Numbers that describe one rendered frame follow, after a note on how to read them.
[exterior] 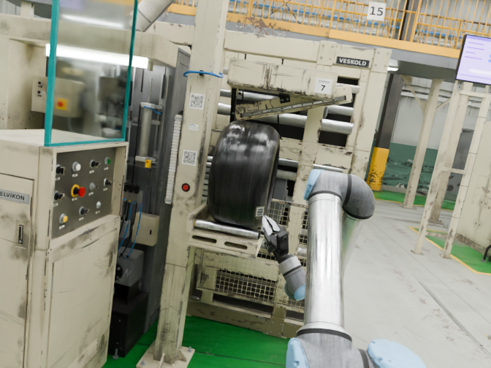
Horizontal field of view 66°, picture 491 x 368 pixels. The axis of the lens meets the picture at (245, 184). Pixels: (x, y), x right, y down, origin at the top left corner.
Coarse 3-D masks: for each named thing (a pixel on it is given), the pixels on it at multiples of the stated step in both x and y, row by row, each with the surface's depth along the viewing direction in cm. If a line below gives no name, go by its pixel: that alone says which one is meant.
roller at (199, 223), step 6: (198, 222) 193; (204, 222) 193; (210, 222) 193; (216, 222) 193; (204, 228) 193; (210, 228) 192; (216, 228) 191; (222, 228) 191; (228, 228) 191; (234, 228) 190; (240, 228) 191; (246, 228) 191; (240, 234) 190; (246, 234) 189; (252, 234) 189; (258, 234) 189
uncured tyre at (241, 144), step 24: (240, 120) 196; (216, 144) 182; (240, 144) 177; (264, 144) 178; (216, 168) 176; (240, 168) 174; (264, 168) 174; (216, 192) 177; (240, 192) 175; (264, 192) 176; (216, 216) 187; (240, 216) 182
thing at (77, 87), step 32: (64, 0) 124; (96, 0) 141; (128, 0) 163; (64, 32) 126; (96, 32) 144; (128, 32) 167; (64, 64) 129; (96, 64) 148; (128, 64) 173; (64, 96) 132; (96, 96) 152; (128, 96) 177; (64, 128) 136; (96, 128) 156
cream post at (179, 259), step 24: (216, 0) 182; (216, 24) 184; (192, 48) 188; (216, 48) 186; (216, 72) 194; (192, 120) 193; (192, 144) 195; (192, 168) 197; (192, 192) 199; (168, 240) 205; (168, 264) 207; (192, 264) 218; (168, 288) 209; (168, 312) 212; (168, 336) 214; (168, 360) 216
